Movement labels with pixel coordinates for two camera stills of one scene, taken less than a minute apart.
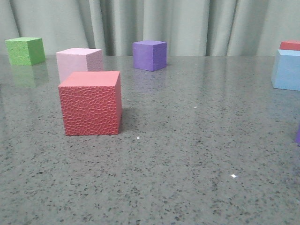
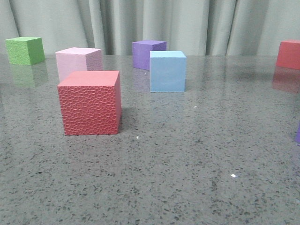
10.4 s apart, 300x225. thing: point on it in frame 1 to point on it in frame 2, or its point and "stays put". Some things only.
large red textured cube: x=92 y=103 stays put
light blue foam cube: x=286 y=72 to x=168 y=71
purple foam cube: x=150 y=56 stays put
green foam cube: x=26 y=51 stays put
